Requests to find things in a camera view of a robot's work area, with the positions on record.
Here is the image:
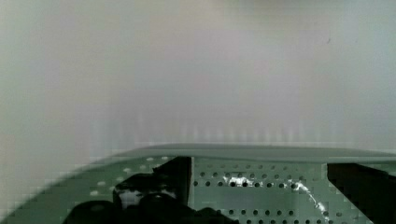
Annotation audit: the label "green plastic strainer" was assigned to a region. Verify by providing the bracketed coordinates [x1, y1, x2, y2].
[1, 144, 395, 224]

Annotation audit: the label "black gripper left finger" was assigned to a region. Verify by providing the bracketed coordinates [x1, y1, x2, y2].
[62, 157, 238, 224]

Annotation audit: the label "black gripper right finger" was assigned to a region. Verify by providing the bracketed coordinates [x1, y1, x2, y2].
[327, 163, 396, 224]

